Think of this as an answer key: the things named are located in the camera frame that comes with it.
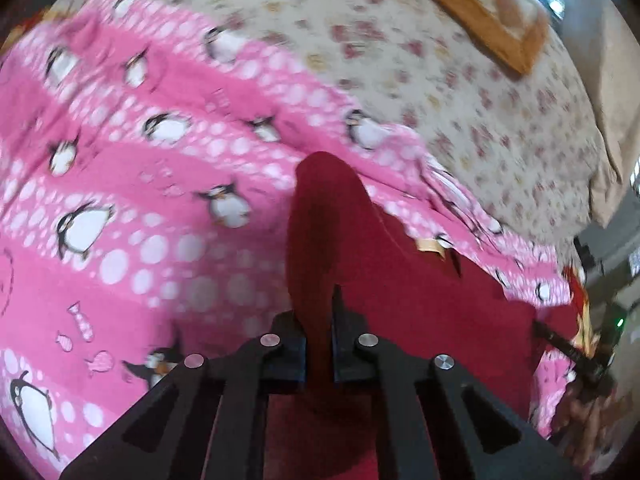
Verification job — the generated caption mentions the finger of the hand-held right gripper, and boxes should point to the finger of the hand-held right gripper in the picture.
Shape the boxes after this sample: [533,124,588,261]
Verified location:
[532,321,616,401]

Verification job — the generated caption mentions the person's right hand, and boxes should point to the person's right hand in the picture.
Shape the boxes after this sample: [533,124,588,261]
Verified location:
[555,392,626,471]

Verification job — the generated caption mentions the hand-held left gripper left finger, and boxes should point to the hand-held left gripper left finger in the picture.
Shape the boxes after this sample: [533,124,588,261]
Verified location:
[59,310,307,480]

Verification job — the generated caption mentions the floral bed sheet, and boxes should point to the floral bed sheet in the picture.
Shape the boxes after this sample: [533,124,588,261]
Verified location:
[60,0,621,261]

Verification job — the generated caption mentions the beige curtain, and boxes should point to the beige curtain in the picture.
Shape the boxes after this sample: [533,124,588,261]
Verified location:
[565,0,640,226]

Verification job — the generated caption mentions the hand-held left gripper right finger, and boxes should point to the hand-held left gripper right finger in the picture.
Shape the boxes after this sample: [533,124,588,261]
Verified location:
[331,285,576,480]

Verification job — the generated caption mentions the pink penguin print blanket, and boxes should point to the pink penguin print blanket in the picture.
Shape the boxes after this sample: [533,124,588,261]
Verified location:
[0,0,591,480]

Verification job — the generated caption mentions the dark red small garment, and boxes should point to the dark red small garment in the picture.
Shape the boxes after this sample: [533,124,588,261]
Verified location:
[265,151,543,480]

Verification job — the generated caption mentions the orange checkered pillow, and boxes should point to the orange checkered pillow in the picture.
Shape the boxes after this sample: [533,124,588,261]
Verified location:
[370,0,551,78]

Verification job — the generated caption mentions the red yellow printed cloth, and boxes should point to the red yellow printed cloth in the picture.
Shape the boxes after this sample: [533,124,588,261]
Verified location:
[17,7,53,33]
[562,265,601,356]

